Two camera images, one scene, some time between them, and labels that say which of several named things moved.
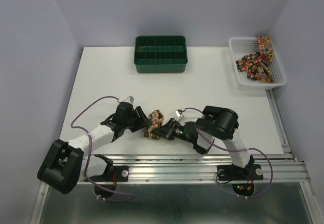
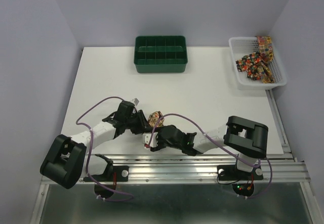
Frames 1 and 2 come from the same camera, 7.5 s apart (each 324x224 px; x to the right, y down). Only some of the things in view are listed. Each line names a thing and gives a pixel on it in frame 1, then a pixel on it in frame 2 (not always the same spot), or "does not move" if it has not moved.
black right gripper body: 179,133 to 162,143
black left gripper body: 127,122 does not move
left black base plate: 122,174 does not move
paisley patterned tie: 157,119 does not move
